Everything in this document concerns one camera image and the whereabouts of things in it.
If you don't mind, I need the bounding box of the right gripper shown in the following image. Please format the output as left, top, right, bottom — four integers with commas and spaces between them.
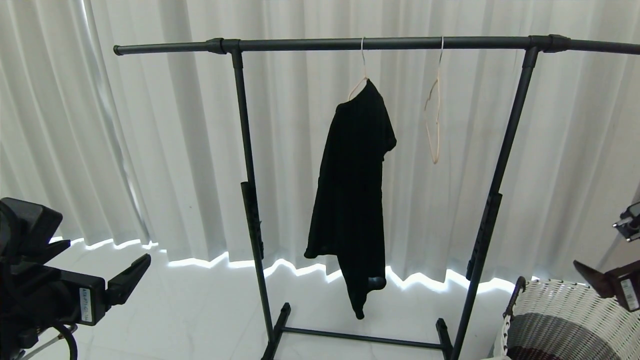
573, 259, 640, 314

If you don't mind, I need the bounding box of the white curtain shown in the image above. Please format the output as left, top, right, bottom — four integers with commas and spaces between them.
0, 0, 640, 293

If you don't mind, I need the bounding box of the black cable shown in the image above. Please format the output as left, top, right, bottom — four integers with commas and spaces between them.
50, 322, 79, 360

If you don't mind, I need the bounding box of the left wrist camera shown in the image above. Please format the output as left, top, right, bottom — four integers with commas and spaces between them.
0, 197, 71, 266

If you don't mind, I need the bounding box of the black clothes rack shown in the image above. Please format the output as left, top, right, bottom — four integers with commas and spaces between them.
113, 34, 640, 360

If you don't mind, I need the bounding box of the black garment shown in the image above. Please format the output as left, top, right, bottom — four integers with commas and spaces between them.
304, 79, 398, 321

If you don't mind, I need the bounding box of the pink clothes hanger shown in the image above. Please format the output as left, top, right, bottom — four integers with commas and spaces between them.
347, 37, 371, 102
423, 36, 446, 165

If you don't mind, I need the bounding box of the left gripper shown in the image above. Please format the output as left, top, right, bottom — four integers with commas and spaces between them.
10, 253, 152, 327

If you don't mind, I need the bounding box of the white laundry basket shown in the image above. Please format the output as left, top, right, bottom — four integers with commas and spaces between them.
492, 276, 640, 360

